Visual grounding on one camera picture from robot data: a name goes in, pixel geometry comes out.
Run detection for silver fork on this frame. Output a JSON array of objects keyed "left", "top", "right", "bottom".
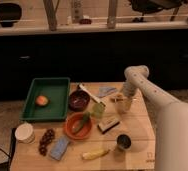
[{"left": 110, "top": 94, "right": 123, "bottom": 102}]

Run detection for green plastic tray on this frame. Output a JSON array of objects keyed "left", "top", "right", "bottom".
[{"left": 20, "top": 77, "right": 70, "bottom": 122}]

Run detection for light green cup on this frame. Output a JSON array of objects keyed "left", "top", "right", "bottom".
[{"left": 92, "top": 103, "right": 105, "bottom": 119}]

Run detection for white paper cup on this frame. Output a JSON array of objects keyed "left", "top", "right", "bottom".
[{"left": 15, "top": 123, "right": 35, "bottom": 143}]

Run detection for metal cup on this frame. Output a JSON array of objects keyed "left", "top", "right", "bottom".
[{"left": 117, "top": 134, "right": 131, "bottom": 151}]

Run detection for yellow corn cob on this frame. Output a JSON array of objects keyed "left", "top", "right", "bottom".
[{"left": 81, "top": 148, "right": 110, "bottom": 160}]

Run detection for dark purple bowl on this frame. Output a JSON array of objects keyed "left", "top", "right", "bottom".
[{"left": 69, "top": 90, "right": 90, "bottom": 111}]

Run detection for red grape bunch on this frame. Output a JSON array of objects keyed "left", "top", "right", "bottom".
[{"left": 38, "top": 129, "right": 55, "bottom": 156}]

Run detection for orange bowl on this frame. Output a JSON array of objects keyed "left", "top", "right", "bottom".
[{"left": 63, "top": 112, "right": 92, "bottom": 140}]

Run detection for white handled knife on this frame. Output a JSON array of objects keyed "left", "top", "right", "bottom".
[{"left": 78, "top": 84, "right": 106, "bottom": 106}]

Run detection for black white eraser block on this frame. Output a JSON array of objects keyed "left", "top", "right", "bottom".
[{"left": 98, "top": 116, "right": 120, "bottom": 134}]

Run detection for black office chair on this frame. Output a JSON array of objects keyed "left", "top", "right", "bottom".
[{"left": 128, "top": 0, "right": 188, "bottom": 23}]

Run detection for blue sponge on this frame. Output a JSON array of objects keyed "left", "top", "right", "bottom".
[{"left": 50, "top": 136, "right": 70, "bottom": 161}]

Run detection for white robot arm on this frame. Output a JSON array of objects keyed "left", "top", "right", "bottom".
[{"left": 122, "top": 65, "right": 188, "bottom": 171}]

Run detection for peach fruit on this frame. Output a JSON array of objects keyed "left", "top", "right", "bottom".
[{"left": 35, "top": 95, "right": 49, "bottom": 107}]

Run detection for green vegetable toy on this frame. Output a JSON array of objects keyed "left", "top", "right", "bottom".
[{"left": 72, "top": 112, "right": 90, "bottom": 134}]

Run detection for grey blue cloth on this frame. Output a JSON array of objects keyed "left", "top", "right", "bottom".
[{"left": 98, "top": 86, "right": 117, "bottom": 98}]

